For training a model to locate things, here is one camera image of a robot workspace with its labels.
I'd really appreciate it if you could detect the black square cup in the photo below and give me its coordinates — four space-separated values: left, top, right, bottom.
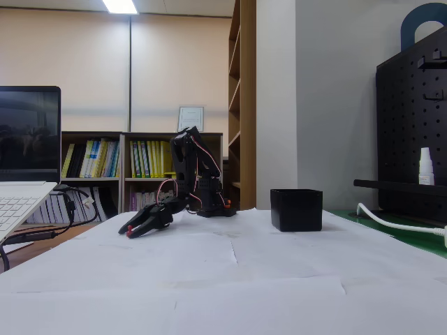
270 188 323 232

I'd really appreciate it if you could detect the low wooden bookshelf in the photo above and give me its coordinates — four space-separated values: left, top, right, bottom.
120 131 224 213
61 131 123 224

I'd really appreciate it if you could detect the green white striped binder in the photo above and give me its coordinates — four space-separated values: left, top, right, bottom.
134 140 145 179

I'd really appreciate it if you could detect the framed white certificate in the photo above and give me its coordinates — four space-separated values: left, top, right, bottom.
177 105 205 133

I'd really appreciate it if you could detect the tall wooden bookshelf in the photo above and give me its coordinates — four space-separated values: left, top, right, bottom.
228 0 258 211

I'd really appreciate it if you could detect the white laptop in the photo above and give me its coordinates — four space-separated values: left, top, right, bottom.
0 86 62 245

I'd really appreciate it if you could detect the ceiling light panel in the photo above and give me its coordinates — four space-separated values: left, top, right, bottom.
101 0 138 15

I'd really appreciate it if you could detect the black pegboard stand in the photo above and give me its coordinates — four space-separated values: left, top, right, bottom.
353 26 447 223

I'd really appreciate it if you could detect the green desk mat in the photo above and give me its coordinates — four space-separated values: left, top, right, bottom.
326 208 447 261

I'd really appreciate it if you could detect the small white bottle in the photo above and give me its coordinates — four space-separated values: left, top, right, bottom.
418 147 436 186

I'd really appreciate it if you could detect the blue arched board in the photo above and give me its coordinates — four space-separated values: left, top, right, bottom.
400 2 447 52

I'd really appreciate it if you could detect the black laptop cable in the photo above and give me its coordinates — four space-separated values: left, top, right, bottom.
50 184 101 241

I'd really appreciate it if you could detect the white power strip cable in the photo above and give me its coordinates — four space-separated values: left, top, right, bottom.
356 202 447 235

